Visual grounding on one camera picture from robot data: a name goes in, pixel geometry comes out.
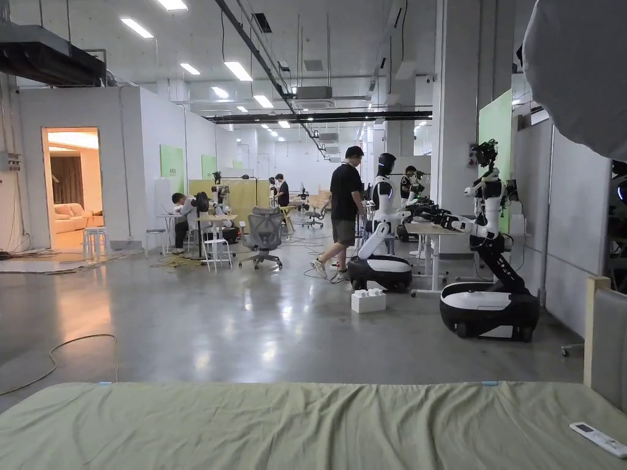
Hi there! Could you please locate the grey office chair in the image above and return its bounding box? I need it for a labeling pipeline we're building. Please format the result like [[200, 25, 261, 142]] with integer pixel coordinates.
[[238, 206, 285, 271], [301, 204, 325, 229]]

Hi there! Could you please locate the white humanoid robot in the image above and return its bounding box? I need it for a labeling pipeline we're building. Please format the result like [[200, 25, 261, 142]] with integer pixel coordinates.
[[347, 152, 413, 294]]

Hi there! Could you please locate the white box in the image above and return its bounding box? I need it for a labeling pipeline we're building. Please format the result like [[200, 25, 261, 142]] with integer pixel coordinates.
[[350, 288, 387, 315]]

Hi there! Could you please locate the white robot with arms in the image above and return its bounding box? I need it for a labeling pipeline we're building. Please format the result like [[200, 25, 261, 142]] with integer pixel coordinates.
[[210, 171, 241, 243]]

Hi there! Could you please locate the white stool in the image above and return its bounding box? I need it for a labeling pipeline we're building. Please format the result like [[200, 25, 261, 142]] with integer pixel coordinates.
[[203, 238, 234, 274], [144, 228, 167, 258], [81, 227, 111, 261]]

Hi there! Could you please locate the white table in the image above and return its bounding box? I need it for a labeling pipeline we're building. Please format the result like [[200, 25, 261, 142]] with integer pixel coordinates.
[[404, 221, 473, 299]]

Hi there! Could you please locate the white and black wheeled robot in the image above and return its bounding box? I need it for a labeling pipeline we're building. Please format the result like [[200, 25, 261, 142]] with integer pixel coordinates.
[[430, 139, 541, 342]]

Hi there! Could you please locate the bed with pale green sheet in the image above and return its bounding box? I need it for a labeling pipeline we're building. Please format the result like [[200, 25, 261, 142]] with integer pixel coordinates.
[[0, 381, 627, 470]]

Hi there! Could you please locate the beige sofa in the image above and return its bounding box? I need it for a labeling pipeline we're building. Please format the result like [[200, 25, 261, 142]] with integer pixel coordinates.
[[53, 203, 95, 233]]

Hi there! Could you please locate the padded grey headboard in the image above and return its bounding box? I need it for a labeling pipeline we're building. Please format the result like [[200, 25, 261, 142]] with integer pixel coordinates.
[[582, 275, 627, 413]]

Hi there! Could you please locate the white remote control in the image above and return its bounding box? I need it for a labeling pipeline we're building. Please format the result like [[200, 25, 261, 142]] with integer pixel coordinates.
[[569, 421, 627, 459]]

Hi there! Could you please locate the cable on floor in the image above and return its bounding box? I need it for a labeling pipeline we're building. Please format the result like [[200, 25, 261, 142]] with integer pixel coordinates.
[[0, 334, 119, 397]]

